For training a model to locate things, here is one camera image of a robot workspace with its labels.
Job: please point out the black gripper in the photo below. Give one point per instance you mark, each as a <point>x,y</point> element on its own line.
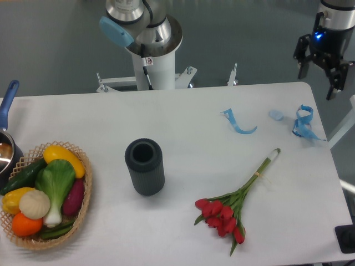
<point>327,46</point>

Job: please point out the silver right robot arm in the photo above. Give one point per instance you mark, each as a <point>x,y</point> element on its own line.
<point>337,15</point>

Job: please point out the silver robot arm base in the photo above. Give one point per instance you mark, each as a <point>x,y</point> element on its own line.
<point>150,35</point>

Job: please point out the light blue round cap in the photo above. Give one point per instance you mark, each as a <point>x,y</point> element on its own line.
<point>276,115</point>

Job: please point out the tangled blue ribbon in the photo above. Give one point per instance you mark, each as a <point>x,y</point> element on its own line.
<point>302,125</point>

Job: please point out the short blue ribbon strip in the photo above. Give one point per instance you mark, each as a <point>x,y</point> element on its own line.
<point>232,120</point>

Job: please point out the black device at edge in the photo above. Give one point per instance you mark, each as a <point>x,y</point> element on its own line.
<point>345,238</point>

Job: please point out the red tulip bouquet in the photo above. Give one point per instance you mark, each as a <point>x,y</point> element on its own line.
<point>224,212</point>

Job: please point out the dark grey ribbed vase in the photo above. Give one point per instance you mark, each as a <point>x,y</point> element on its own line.
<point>144,159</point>

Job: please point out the purple sweet potato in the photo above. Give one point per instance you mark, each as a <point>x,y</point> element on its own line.
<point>73,201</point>

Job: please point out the green bok choy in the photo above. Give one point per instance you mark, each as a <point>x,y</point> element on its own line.
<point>55,180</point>

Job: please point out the woven wicker basket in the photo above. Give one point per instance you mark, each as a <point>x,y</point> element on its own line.
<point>34,242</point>

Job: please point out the green bean pods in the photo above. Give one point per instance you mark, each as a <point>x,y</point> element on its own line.
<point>57,231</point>

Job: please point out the dark green cucumber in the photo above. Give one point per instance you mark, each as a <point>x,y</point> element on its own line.
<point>25,177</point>

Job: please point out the cream garlic bulb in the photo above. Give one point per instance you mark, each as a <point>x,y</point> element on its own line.
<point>34,204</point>

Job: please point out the yellow bell pepper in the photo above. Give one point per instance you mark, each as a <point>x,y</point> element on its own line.
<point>10,201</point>

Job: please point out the orange fruit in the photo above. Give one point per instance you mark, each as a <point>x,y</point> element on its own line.
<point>23,226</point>

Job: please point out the white metal stand frame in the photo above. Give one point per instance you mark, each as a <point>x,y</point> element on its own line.
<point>182,80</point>

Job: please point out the blue handled saucepan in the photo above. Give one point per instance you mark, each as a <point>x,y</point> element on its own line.
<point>10,152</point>

